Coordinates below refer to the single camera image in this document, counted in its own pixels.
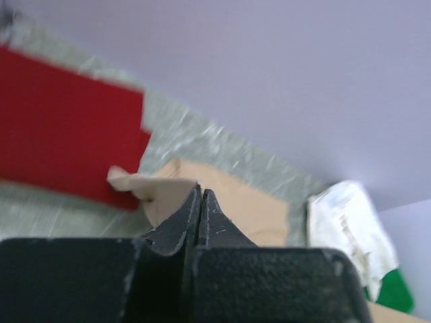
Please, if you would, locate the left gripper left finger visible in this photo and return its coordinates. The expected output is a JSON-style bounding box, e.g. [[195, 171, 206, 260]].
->
[[139, 184, 201, 258]]

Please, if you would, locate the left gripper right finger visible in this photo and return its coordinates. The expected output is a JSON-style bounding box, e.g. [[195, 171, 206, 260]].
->
[[198, 189, 257, 248]]

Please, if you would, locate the beige t shirt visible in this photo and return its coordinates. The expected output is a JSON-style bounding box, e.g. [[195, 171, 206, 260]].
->
[[107, 161, 416, 322]]

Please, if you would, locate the white t shirt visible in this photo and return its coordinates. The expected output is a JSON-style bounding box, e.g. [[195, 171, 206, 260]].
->
[[306, 180, 399, 302]]

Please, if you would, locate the folded red t shirt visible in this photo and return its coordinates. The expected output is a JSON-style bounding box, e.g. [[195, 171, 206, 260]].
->
[[1, 48, 150, 211]]

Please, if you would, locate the green plastic tray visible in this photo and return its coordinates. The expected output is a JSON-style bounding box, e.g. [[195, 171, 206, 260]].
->
[[376, 268, 415, 314]]

